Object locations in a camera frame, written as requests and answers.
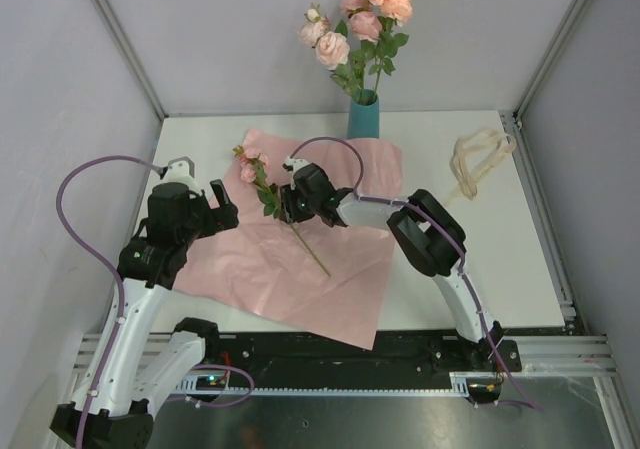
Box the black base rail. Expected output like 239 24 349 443
203 331 522 389

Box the aluminium frame post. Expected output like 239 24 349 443
90 0 166 122
512 0 593 121

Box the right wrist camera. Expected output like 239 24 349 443
282 157 310 173

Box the purple wrapping paper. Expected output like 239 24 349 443
165 129 395 349

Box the pink flower bouquet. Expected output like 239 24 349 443
298 0 413 106

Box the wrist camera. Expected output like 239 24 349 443
160 156 202 193
282 157 310 173

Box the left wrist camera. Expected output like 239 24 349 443
160 156 202 193

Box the white cable duct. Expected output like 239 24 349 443
170 373 499 400

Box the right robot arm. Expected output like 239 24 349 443
279 158 503 370

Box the right aluminium frame post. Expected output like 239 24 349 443
512 0 593 121

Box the left aluminium frame post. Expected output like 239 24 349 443
90 0 166 122

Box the beige ribbon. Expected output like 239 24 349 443
443 128 517 207

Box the teal conical vase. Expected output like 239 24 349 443
347 89 380 139

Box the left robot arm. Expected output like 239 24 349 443
50 177 239 448

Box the single pink flower stem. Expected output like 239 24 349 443
232 145 331 277

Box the right aluminium table rail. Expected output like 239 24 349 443
498 110 579 324

